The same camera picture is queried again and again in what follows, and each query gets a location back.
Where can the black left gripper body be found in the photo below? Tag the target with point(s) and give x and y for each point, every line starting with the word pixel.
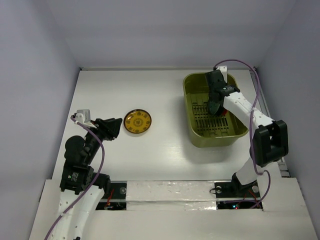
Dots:
pixel 107 132

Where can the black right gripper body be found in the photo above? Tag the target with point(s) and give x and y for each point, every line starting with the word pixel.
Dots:
pixel 215 94

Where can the blue floral dark-rimmed plate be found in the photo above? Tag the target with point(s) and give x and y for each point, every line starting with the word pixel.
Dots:
pixel 214 108

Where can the yellow brown patterned plate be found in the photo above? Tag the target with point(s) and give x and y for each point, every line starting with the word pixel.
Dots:
pixel 137 121

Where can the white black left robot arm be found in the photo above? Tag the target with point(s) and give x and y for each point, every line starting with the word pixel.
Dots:
pixel 82 187

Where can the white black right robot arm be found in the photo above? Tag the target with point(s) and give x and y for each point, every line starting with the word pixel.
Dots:
pixel 234 101

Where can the left arm base electronics bay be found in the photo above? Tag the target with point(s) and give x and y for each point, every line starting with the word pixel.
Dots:
pixel 115 199

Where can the right arm base electronics bay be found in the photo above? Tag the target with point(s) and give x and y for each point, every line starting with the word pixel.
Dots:
pixel 229 199

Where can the olive green dish rack tub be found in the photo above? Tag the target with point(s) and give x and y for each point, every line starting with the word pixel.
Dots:
pixel 204 129

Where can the orange rimmed black plate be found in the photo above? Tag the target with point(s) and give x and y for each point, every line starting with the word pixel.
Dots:
pixel 224 113

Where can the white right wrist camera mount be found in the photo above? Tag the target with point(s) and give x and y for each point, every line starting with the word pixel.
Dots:
pixel 223 69

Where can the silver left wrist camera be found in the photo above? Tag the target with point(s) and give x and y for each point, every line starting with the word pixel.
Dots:
pixel 84 115

